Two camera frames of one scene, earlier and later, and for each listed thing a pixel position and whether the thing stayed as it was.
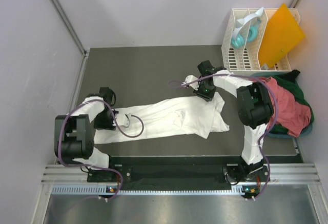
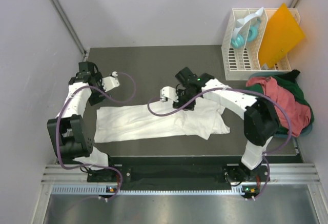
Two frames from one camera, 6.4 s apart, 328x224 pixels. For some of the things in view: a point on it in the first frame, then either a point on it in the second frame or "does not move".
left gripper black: (99, 124) to (95, 99)
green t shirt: (287, 81) does not move
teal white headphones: (246, 29) does not move
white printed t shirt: (199, 116) does not move
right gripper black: (207, 97) to (178, 104)
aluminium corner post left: (84, 50) does not move
